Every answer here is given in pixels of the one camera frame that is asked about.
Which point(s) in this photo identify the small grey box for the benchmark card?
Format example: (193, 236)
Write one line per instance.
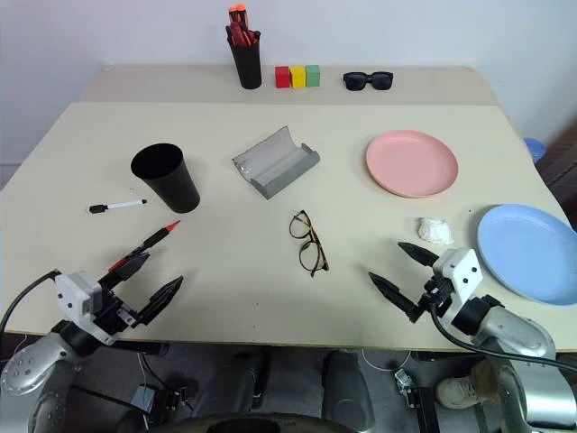
(143, 398)

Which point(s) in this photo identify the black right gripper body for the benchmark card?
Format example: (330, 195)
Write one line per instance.
(435, 293)

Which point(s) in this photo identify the white sneaker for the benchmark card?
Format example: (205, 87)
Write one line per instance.
(455, 392)

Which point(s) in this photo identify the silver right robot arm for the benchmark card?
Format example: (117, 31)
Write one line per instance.
(518, 334)

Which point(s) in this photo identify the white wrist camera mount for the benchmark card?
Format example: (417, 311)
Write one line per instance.
(72, 293)
(460, 270)

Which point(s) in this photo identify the black sunglasses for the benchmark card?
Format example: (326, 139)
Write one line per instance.
(356, 82)

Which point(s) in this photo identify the black clip pen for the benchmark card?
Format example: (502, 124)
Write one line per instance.
(256, 36)

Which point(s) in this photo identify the blue round container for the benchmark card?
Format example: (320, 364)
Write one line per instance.
(535, 150)

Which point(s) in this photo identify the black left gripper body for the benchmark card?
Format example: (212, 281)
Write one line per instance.
(112, 311)

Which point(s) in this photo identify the pink plate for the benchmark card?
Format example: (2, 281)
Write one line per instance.
(412, 164)

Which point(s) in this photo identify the blue plate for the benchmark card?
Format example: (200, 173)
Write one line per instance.
(532, 252)

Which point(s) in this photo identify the green cube block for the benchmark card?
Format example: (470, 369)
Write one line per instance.
(313, 76)

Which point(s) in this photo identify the crumpled white tissue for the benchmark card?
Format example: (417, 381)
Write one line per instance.
(433, 231)

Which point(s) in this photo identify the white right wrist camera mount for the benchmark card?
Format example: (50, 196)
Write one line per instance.
(460, 270)

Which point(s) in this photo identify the grey glasses case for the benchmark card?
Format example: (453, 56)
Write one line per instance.
(279, 171)

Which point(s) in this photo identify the red pen in holder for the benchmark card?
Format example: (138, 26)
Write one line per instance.
(243, 38)

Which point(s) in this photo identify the orange cap black marker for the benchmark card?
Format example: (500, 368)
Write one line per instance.
(242, 13)
(233, 15)

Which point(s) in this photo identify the black pen holder cup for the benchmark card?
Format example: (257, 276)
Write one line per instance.
(248, 67)

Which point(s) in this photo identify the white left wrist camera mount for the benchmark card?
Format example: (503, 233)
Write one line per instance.
(72, 293)

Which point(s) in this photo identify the tortoiseshell eyeglasses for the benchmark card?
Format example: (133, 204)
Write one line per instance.
(313, 237)

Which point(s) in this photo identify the empty black cup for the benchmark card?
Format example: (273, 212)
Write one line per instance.
(171, 189)

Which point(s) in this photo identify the yellow cube block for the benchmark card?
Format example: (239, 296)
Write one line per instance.
(298, 77)

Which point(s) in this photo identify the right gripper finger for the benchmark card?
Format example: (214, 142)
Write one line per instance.
(396, 295)
(421, 255)

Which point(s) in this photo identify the red cube block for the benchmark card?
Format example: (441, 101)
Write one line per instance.
(282, 77)

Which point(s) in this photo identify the black pen red tip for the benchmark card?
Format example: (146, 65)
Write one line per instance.
(158, 235)

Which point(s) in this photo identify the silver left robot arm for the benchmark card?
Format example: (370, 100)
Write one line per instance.
(27, 365)

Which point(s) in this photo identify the white marker black cap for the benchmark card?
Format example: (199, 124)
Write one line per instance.
(119, 205)

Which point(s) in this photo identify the dark grey rounded shape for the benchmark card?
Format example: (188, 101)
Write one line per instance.
(347, 388)
(239, 383)

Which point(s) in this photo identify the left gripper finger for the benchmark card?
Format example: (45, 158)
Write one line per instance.
(162, 297)
(130, 267)

